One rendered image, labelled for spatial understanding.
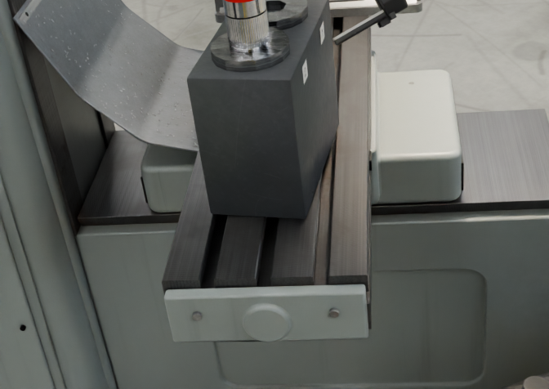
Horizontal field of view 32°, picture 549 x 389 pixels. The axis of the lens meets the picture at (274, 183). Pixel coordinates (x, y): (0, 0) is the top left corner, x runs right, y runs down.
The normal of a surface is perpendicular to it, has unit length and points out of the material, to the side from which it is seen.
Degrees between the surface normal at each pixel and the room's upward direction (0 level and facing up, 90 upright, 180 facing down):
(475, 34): 0
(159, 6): 0
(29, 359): 88
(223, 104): 90
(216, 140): 90
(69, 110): 90
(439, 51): 0
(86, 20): 63
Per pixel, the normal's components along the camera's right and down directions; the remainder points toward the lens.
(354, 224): -0.11, -0.83
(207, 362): -0.08, 0.56
